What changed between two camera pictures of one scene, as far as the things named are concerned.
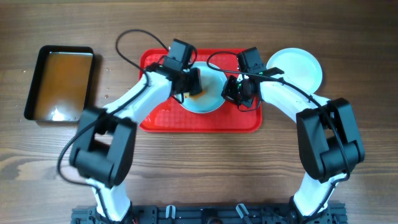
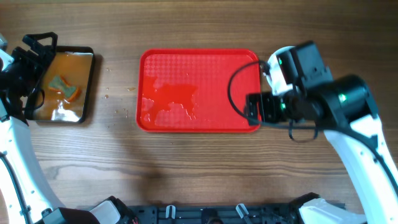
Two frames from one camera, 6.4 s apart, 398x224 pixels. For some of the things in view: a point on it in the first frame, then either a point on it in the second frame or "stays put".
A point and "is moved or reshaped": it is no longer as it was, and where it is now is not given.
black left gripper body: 191,79 to 21,76
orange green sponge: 186,95 to 59,83
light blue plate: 211,99 is moved or reshaped
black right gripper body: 236,91 to 274,107
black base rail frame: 211,214 stays put
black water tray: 60,83 stays put
